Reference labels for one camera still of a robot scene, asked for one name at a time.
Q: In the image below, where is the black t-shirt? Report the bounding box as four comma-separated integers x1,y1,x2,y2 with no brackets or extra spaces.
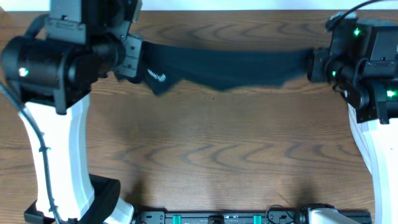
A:
114,40,315,96

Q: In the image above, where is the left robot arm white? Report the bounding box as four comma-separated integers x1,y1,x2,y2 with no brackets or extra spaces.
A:
2,33,142,223

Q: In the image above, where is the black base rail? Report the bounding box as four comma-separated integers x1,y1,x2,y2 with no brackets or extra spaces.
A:
132,203,373,224

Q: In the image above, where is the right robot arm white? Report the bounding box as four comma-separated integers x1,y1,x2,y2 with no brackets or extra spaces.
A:
308,49,397,223

